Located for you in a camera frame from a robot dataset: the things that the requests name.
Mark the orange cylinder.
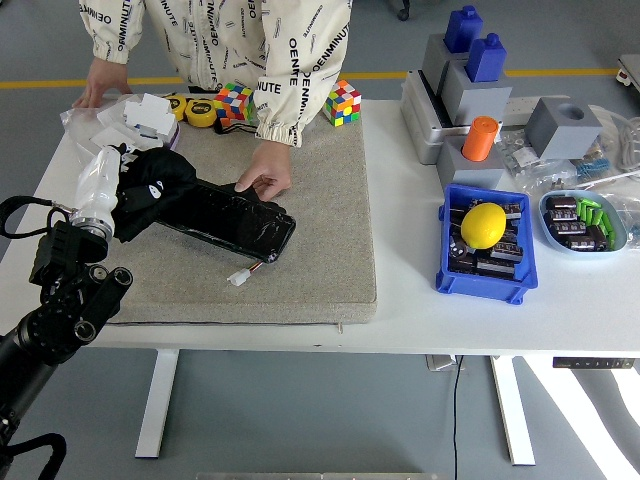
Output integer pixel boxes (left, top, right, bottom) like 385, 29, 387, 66
461, 115, 502, 163

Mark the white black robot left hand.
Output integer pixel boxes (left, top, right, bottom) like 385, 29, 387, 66
73, 142, 169, 225

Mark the person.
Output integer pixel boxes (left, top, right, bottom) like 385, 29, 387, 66
78, 0, 354, 149

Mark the light blue tray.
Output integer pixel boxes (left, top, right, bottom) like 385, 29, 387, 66
538, 188, 629, 260

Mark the white table leg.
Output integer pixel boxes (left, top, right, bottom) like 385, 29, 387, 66
134, 348, 180, 459
489, 355, 537, 467

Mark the blue plastic bin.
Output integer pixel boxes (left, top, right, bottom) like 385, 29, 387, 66
434, 182, 540, 306

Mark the white thin rod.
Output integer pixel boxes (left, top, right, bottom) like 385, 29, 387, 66
579, 169, 640, 189

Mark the flat white square box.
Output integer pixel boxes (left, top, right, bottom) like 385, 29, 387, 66
89, 124, 135, 151

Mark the bag of blue resistors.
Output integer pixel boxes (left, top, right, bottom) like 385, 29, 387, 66
574, 144, 617, 184

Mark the yellow tape measure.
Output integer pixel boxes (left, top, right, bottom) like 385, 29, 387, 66
163, 92, 189, 122
184, 97, 219, 129

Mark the white-framed colourful puzzle cube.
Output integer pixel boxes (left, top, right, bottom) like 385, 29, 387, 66
322, 79, 363, 128

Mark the grey platform with red mark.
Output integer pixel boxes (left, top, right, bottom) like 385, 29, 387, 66
617, 53, 640, 96

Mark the yellow lemon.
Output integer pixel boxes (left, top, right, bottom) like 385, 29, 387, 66
460, 202, 508, 250

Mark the person's right hand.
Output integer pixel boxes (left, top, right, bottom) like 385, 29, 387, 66
72, 58, 134, 110

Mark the clear bag of screws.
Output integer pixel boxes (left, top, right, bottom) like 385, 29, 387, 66
527, 167, 582, 199

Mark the grey-brown mat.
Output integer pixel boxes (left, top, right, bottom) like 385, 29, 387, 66
97, 94, 379, 326

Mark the white cable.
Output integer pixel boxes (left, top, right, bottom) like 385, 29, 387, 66
589, 104, 640, 174

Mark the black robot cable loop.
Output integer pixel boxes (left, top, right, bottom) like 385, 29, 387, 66
0, 433, 67, 480

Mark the stickerless colourful puzzle cube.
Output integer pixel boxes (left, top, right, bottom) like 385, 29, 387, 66
213, 82, 256, 127

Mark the grey block with round hole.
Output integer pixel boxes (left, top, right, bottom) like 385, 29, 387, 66
524, 96, 605, 161

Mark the grey box under table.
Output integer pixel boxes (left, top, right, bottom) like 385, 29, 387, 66
425, 353, 459, 372

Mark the light grey enclosure box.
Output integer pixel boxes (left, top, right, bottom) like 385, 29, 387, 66
399, 69, 469, 166

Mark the bag of metal parts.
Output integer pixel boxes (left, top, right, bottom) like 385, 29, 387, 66
499, 130, 544, 176

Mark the black rag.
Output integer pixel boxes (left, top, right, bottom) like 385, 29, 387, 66
110, 147, 201, 245

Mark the blue peg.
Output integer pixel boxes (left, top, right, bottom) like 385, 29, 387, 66
465, 32, 508, 84
443, 5, 485, 54

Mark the black power cable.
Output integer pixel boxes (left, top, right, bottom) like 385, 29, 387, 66
451, 355, 464, 480

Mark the black cord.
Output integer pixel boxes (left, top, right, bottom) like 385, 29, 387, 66
213, 119, 259, 137

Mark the clear plastic bag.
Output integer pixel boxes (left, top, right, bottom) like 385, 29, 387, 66
59, 94, 174, 161
607, 188, 640, 252

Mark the white connector with wires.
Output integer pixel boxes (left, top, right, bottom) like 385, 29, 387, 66
227, 259, 266, 287

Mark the person's left hand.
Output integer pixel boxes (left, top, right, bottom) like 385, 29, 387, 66
234, 140, 294, 203

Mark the white folded carton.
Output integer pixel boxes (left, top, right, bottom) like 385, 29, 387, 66
122, 92, 178, 138

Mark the black table control panel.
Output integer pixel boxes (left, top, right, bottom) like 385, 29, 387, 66
552, 357, 635, 371

